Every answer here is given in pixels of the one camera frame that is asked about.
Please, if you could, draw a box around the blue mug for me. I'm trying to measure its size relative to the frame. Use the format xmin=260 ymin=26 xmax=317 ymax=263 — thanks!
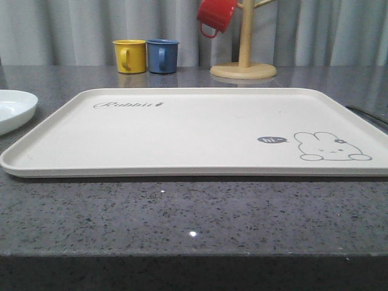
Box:
xmin=146 ymin=39 xmax=179 ymax=74

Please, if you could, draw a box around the white round plate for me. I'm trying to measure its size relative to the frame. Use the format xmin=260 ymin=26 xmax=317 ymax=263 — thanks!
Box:
xmin=1 ymin=90 xmax=38 ymax=135

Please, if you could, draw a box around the yellow mug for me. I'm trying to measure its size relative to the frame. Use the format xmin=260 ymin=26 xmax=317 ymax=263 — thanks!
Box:
xmin=113 ymin=39 xmax=147 ymax=74

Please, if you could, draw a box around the grey curtain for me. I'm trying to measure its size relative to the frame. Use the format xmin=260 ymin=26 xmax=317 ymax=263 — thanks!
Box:
xmin=1 ymin=1 xmax=387 ymax=66

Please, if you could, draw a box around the silver metal fork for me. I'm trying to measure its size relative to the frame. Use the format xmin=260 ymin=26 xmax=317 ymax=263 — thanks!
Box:
xmin=346 ymin=105 xmax=388 ymax=130

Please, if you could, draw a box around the cream rabbit serving tray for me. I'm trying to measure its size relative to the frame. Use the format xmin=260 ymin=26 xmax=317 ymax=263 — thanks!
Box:
xmin=1 ymin=88 xmax=387 ymax=178

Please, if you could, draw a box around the red mug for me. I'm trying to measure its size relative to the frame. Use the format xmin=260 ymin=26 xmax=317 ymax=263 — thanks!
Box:
xmin=196 ymin=0 xmax=238 ymax=39

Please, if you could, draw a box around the wooden mug tree stand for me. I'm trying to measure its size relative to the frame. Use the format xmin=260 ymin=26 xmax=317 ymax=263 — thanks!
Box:
xmin=210 ymin=1 xmax=277 ymax=79

